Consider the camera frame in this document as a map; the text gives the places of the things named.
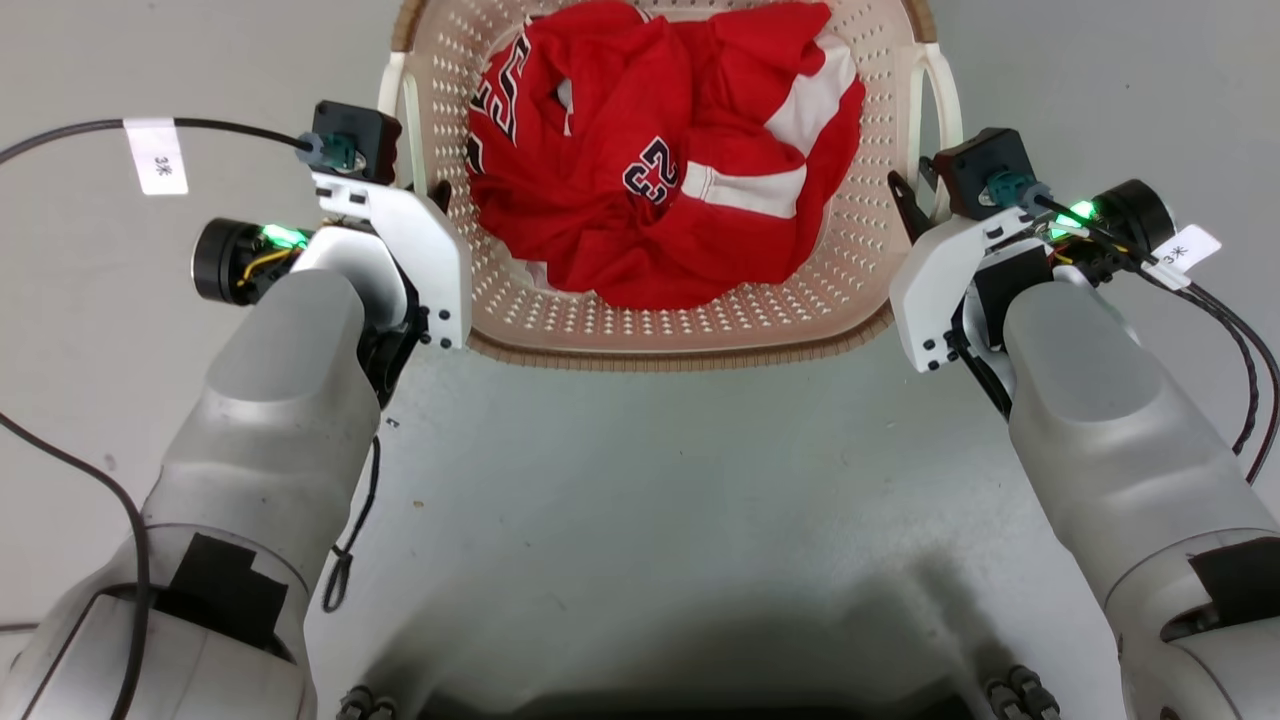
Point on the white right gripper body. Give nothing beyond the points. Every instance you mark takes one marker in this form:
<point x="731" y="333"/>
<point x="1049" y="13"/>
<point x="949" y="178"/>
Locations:
<point x="930" y="285"/>

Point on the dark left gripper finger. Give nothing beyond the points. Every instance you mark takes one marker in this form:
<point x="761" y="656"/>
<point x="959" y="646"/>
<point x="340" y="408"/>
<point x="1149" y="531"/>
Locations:
<point x="441" y="195"/>

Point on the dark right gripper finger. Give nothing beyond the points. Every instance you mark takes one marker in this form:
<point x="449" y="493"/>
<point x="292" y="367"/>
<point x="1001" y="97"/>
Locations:
<point x="929" y="185"/>
<point x="906" y="210"/>

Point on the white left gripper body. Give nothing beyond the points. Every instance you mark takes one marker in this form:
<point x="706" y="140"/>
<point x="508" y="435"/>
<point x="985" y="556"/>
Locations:
<point x="432" y="255"/>

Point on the beige perforated plastic laundry basket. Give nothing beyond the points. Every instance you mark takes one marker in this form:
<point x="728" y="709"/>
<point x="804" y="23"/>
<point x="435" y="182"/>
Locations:
<point x="650" y="325"/>

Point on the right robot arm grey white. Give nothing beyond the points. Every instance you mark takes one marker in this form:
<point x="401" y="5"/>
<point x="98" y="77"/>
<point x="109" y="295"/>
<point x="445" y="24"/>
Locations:
<point x="1110" y="400"/>

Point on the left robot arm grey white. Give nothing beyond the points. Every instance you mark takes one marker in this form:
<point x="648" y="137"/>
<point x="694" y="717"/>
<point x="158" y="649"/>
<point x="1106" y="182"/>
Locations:
<point x="270" y="420"/>

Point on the dark robot base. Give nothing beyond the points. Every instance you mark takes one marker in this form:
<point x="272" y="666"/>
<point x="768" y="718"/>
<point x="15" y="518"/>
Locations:
<point x="700" y="708"/>

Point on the red white sports jersey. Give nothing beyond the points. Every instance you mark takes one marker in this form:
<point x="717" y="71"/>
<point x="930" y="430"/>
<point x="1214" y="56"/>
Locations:
<point x="610" y="200"/>

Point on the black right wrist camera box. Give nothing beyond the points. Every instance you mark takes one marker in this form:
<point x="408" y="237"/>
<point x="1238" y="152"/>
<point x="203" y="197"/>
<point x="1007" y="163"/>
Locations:
<point x="985" y="170"/>

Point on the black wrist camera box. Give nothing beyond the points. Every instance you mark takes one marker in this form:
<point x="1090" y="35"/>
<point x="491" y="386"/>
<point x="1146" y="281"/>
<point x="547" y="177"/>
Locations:
<point x="985" y="170"/>
<point x="358" y="140"/>

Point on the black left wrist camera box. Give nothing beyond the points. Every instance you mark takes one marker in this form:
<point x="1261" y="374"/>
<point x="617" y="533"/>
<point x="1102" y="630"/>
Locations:
<point x="358" y="140"/>

